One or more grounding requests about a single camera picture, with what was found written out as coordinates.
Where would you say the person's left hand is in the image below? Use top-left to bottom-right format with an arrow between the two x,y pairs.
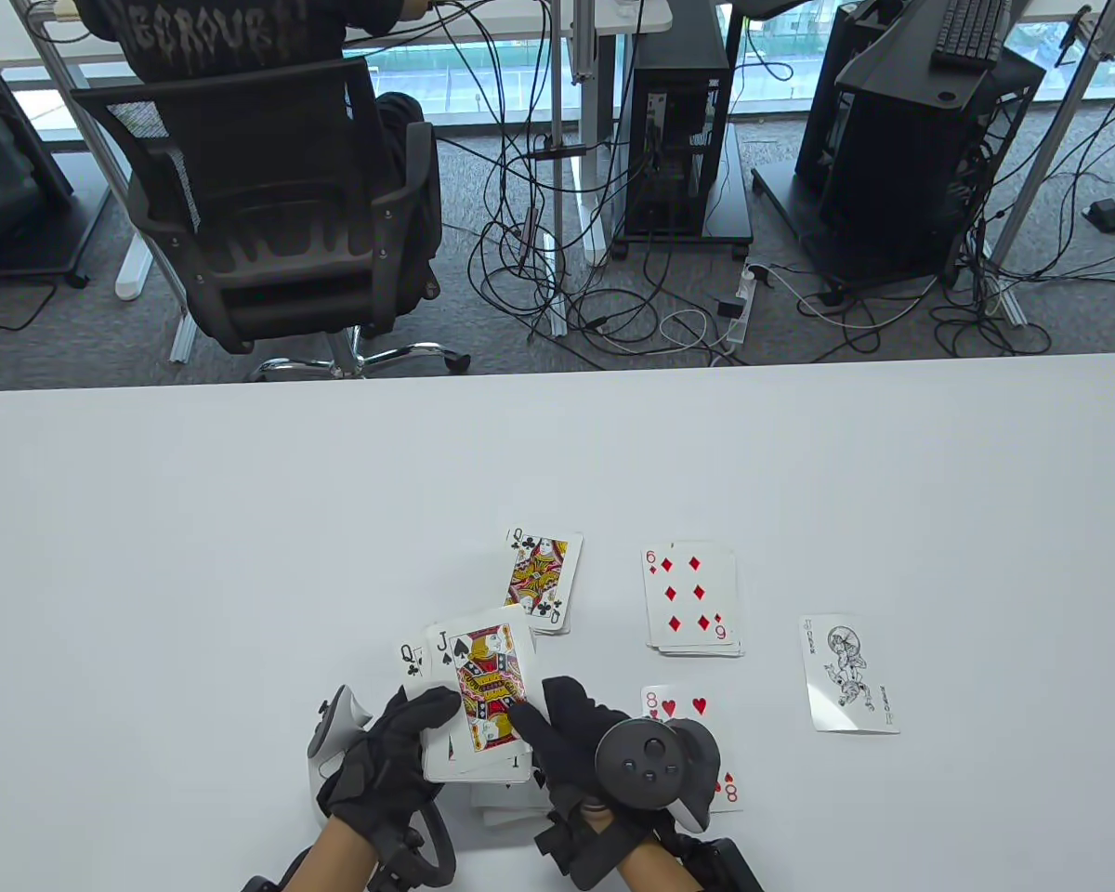
316,686 -> 466,842

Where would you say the person's right hand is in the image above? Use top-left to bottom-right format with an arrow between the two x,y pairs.
506,676 -> 684,837

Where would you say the pile of spades cards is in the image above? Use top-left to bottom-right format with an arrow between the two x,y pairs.
471,779 -> 554,830

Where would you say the deck of playing cards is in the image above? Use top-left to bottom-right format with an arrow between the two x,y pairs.
400,604 -> 540,783

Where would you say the pile of hearts cards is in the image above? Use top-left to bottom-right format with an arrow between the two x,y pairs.
641,686 -> 744,814

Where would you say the pile of clubs cards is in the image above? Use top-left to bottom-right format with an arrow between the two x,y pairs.
504,528 -> 584,637

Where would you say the pile of diamonds cards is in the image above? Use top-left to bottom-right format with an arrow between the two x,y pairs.
643,541 -> 746,659

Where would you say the joker playing card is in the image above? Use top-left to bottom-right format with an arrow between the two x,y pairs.
799,613 -> 900,735

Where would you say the person's left forearm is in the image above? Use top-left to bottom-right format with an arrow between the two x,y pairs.
283,818 -> 377,892

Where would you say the black right forearm battery pack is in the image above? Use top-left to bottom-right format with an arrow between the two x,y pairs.
683,836 -> 765,892

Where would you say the grey left hand controller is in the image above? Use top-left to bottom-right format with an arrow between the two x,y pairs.
307,685 -> 456,884

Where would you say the grey hand controller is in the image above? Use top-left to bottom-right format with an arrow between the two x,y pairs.
595,717 -> 721,833
307,685 -> 456,884

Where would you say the grey right hand controller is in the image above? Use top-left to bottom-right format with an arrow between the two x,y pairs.
595,717 -> 721,833

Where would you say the white power strip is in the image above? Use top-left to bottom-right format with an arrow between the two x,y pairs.
720,263 -> 770,347

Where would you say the black mesh office chair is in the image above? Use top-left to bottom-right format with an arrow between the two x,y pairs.
72,54 -> 473,382

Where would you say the black tower cart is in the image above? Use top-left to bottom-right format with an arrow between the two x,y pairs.
610,125 -> 755,261

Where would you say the black equipment stand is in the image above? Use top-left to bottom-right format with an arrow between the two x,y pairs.
794,0 -> 1046,289

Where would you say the black computer tower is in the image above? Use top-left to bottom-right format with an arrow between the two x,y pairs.
624,0 -> 733,235

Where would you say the black rolling cabinet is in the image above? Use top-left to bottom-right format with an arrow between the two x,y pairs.
0,56 -> 94,289

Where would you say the black keyboard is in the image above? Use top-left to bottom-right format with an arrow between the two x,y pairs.
931,0 -> 1014,71

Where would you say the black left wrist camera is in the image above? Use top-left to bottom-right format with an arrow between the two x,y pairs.
370,830 -> 430,892

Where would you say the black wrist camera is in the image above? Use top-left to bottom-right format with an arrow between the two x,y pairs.
534,808 -> 661,888
370,830 -> 430,892

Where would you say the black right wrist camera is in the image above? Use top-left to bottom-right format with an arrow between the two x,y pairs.
534,808 -> 661,888

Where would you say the white floor cable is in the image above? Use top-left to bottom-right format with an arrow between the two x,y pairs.
658,309 -> 737,355

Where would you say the tangle of black floor cables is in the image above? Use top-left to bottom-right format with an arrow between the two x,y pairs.
467,0 -> 754,359
929,93 -> 1115,359

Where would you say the aluminium desk frame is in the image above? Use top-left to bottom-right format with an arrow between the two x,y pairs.
985,0 -> 1115,326

